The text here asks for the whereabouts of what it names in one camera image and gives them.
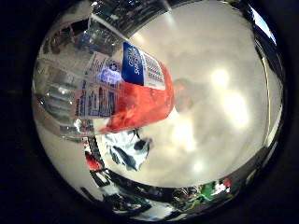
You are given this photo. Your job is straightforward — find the clear spray bottle red liquid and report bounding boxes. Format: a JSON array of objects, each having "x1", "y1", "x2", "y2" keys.
[{"x1": 32, "y1": 39, "x2": 176, "y2": 138}]

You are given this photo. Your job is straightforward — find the light blue crumpled cloth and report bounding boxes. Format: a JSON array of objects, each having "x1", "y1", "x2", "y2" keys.
[{"x1": 101, "y1": 129, "x2": 153, "y2": 172}]

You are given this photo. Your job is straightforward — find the green packet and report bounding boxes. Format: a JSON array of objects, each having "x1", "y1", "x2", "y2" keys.
[{"x1": 197, "y1": 182, "x2": 217, "y2": 201}]

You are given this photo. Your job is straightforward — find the red plastic object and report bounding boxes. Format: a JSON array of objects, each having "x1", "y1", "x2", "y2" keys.
[{"x1": 221, "y1": 176, "x2": 234, "y2": 189}]

